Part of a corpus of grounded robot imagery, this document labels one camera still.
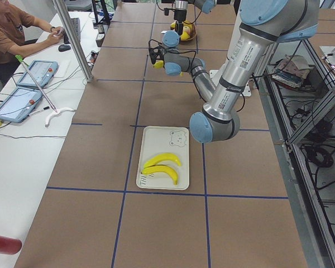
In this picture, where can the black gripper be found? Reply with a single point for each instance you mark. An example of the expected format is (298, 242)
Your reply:
(155, 56)
(179, 16)

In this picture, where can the yellow banana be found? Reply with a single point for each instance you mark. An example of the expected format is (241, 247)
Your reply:
(185, 36)
(162, 169)
(167, 156)
(158, 64)

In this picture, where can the yellow banana top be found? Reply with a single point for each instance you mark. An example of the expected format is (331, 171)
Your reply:
(158, 64)

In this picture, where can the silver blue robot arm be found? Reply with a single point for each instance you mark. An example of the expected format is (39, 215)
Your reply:
(204, 5)
(262, 23)

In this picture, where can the brown wicker basket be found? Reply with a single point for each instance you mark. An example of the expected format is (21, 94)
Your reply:
(193, 29)

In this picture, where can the white rectangular tray plate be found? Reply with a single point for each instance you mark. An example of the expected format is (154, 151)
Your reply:
(156, 140)

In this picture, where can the pink apple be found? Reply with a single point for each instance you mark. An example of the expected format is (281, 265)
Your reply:
(187, 29)

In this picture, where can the black keyboard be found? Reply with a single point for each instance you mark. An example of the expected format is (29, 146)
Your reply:
(76, 27)

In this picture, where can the black computer mouse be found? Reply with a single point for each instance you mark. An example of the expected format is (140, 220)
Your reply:
(64, 47)

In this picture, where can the upper teach pendant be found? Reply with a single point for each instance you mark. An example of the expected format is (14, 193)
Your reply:
(43, 72)

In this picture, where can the teach pendant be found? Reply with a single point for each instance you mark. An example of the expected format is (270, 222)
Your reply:
(19, 104)
(43, 72)

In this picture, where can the stack of magazines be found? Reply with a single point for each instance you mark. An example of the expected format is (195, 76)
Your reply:
(291, 71)

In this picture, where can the white curved plastic hook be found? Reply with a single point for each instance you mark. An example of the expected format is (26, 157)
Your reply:
(56, 113)

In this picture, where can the pink rod tool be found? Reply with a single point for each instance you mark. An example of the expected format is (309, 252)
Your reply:
(20, 59)

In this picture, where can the seated person brown shirt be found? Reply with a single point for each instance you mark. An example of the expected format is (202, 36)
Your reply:
(12, 37)

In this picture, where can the lower teach pendant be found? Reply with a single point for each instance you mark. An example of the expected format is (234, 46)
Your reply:
(19, 104)

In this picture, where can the red bottle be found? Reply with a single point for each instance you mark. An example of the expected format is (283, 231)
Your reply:
(9, 246)

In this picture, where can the aluminium frame post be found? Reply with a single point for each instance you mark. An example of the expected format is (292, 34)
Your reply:
(74, 41)

